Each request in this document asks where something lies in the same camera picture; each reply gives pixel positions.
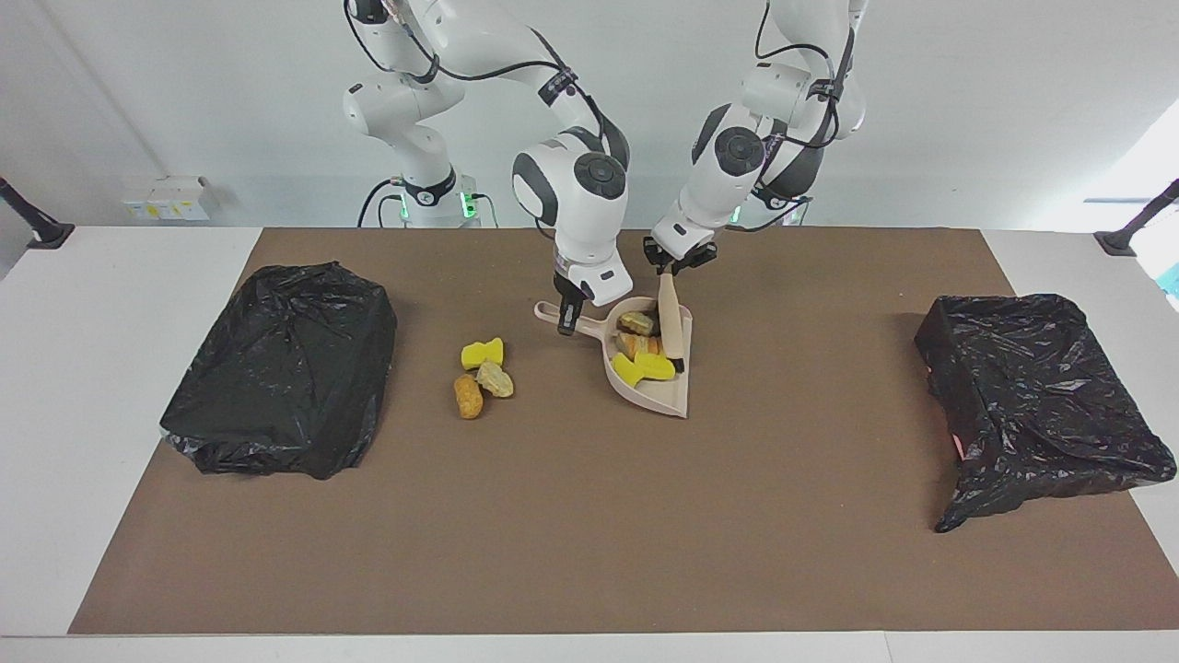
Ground beige hand brush black bristles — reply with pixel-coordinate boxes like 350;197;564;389
657;270;687;374

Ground beige plastic dustpan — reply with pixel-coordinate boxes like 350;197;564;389
534;295;694;420

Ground black bag covered bin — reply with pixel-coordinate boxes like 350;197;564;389
159;262;399;482
914;293;1178;534

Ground brown paper table mat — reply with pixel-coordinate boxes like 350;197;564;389
67;227;1179;636

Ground black base cable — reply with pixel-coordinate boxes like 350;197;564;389
356;178;406;228

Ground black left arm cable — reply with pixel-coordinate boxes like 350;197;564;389
753;0;867;208

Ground white wall socket box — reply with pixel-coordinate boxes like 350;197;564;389
122;175;213;221

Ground black camera stand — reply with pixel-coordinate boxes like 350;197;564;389
0;176;76;250
1093;179;1179;258

